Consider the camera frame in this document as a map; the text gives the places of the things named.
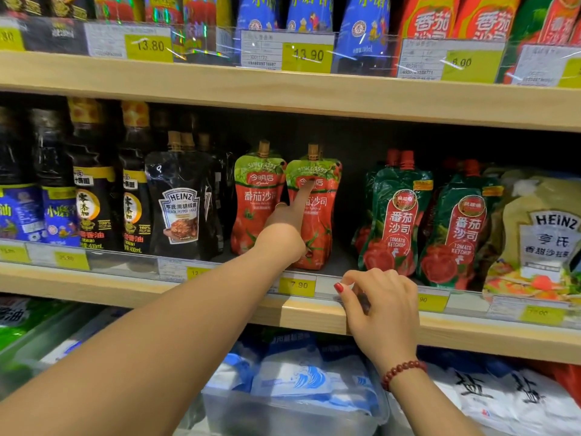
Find person's left forearm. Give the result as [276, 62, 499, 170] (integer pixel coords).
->
[0, 241, 298, 436]

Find red bead bracelet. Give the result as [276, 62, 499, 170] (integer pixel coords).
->
[380, 360, 428, 392]

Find white and blue salt bag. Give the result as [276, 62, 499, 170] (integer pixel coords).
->
[204, 344, 256, 394]
[318, 344, 381, 415]
[251, 333, 333, 398]

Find row of shelf price tags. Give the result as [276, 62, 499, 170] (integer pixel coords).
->
[0, 242, 569, 327]
[0, 18, 581, 89]

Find wooden shelf board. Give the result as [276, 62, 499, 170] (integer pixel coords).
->
[0, 262, 581, 365]
[0, 51, 581, 133]

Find dark oil bottle blue label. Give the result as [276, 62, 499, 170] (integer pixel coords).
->
[0, 106, 46, 244]
[29, 109, 82, 248]

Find red packet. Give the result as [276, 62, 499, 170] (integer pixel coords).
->
[543, 360, 581, 405]

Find large green and red pouch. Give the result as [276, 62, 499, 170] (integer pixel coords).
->
[503, 0, 581, 85]

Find red ketchup pouch green top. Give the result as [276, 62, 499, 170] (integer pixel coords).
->
[230, 140, 287, 256]
[285, 143, 343, 271]

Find dark oil bottle yellow label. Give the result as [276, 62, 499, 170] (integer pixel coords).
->
[118, 101, 153, 255]
[67, 98, 120, 251]

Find person's right hand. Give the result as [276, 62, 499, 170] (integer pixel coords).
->
[333, 268, 421, 374]

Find person's right forearm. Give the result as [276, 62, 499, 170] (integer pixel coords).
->
[386, 367, 484, 436]

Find green packet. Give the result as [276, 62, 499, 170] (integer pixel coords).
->
[0, 297, 70, 351]

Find black pepper sauce pouch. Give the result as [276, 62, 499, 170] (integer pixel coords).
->
[145, 131, 214, 260]
[196, 133, 227, 257]

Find blue wrapped oil bottle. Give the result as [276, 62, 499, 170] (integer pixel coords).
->
[335, 0, 393, 76]
[286, 0, 335, 34]
[235, 0, 281, 65]

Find dark bottle gold label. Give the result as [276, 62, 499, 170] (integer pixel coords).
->
[0, 0, 51, 19]
[49, 0, 96, 21]

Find green tomato ketchup pouch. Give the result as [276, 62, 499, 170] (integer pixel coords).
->
[358, 150, 435, 278]
[417, 159, 505, 291]
[351, 149, 401, 256]

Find white bag black lettering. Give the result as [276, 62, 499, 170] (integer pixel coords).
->
[426, 361, 516, 433]
[489, 367, 581, 436]

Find large red ketchup pouch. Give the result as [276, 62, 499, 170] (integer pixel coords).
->
[392, 0, 462, 78]
[453, 0, 524, 42]

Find person's left hand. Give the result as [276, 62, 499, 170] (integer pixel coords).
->
[253, 179, 317, 269]

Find clear plastic shelf guard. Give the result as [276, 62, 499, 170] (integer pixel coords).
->
[0, 239, 581, 331]
[0, 15, 581, 90]

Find bottle with red label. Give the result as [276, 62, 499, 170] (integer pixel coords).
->
[183, 0, 235, 55]
[144, 0, 185, 27]
[94, 0, 146, 24]

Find clear plastic bin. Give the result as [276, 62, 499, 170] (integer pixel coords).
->
[0, 303, 130, 398]
[202, 358, 391, 436]

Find pale green salad dressing pouch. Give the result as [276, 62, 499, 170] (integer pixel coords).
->
[482, 176, 581, 303]
[480, 166, 550, 209]

